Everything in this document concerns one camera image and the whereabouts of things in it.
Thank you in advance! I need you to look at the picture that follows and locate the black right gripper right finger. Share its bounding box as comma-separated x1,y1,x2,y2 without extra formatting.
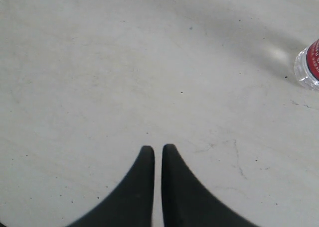
161,144,255,227

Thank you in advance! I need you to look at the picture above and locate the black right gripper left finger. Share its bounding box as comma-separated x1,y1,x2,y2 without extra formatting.
70,146,155,227

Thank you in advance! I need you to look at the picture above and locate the clear water bottle red label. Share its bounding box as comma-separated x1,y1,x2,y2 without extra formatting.
294,40,319,91

